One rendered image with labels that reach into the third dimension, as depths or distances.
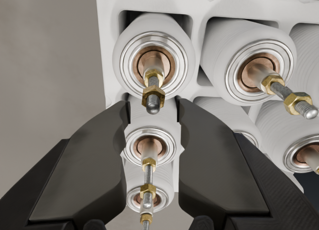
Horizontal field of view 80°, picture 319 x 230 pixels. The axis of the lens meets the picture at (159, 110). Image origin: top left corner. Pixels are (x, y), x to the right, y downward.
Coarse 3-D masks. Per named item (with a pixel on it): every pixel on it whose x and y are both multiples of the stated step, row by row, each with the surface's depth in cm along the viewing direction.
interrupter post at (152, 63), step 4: (148, 60) 20; (152, 60) 20; (156, 60) 20; (160, 60) 21; (144, 64) 21; (148, 64) 19; (152, 64) 18; (156, 64) 19; (160, 64) 19; (144, 68) 19; (148, 68) 18; (152, 68) 18; (156, 68) 18; (160, 68) 18; (144, 72) 18; (160, 72) 18; (164, 72) 19; (144, 76) 19; (164, 76) 19
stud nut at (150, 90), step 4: (148, 88) 14; (152, 88) 14; (156, 88) 14; (144, 92) 14; (148, 92) 14; (152, 92) 14; (156, 92) 14; (160, 92) 14; (164, 92) 15; (144, 96) 14; (160, 96) 14; (164, 96) 14; (144, 100) 14; (160, 100) 14; (164, 100) 14; (144, 104) 15; (160, 104) 15
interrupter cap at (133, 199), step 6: (138, 186) 31; (156, 186) 32; (132, 192) 32; (138, 192) 32; (156, 192) 32; (162, 192) 32; (126, 198) 32; (132, 198) 33; (138, 198) 33; (156, 198) 33; (162, 198) 33; (168, 198) 33; (126, 204) 33; (132, 204) 34; (138, 204) 34; (156, 204) 34; (162, 204) 34; (132, 210) 34; (138, 210) 34; (156, 210) 35
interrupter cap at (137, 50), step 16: (144, 32) 19; (160, 32) 19; (128, 48) 20; (144, 48) 20; (160, 48) 20; (176, 48) 20; (128, 64) 21; (176, 64) 21; (128, 80) 22; (176, 80) 22
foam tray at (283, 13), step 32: (96, 0) 24; (128, 0) 24; (160, 0) 24; (192, 0) 24; (224, 0) 24; (256, 0) 24; (288, 0) 24; (192, 32) 26; (288, 32) 26; (128, 96) 41; (192, 96) 31
